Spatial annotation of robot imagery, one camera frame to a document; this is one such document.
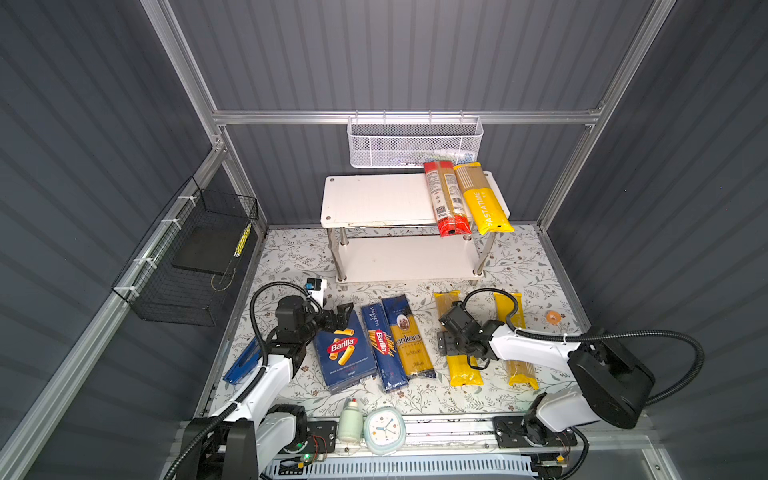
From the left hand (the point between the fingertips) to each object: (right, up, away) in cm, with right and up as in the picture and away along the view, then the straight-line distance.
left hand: (338, 302), depth 85 cm
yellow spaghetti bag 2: (+50, -19, -5) cm, 54 cm away
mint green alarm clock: (+14, -29, -13) cm, 35 cm away
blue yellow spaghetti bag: (+22, -14, +1) cm, 26 cm away
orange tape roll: (+68, -6, +10) cm, 69 cm away
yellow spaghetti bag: (+36, -18, -3) cm, 40 cm away
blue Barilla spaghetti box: (+14, -13, -1) cm, 19 cm away
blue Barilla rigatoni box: (+3, -14, -5) cm, 15 cm away
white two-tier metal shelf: (+12, +24, +35) cm, 44 cm away
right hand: (+35, -13, +5) cm, 38 cm away
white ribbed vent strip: (+32, -37, -15) cm, 51 cm away
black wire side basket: (-36, +9, -13) cm, 39 cm away
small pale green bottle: (+6, -26, -16) cm, 31 cm away
